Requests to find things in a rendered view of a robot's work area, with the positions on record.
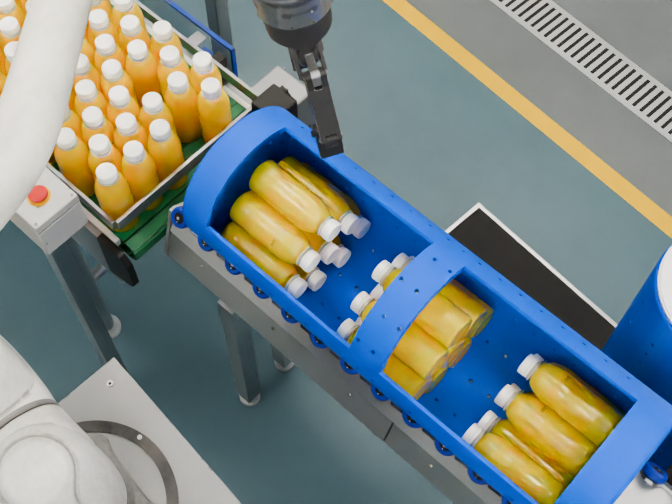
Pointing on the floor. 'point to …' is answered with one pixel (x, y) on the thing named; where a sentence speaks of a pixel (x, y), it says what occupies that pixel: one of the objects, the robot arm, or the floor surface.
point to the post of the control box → (83, 303)
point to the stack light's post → (219, 19)
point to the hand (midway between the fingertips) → (316, 104)
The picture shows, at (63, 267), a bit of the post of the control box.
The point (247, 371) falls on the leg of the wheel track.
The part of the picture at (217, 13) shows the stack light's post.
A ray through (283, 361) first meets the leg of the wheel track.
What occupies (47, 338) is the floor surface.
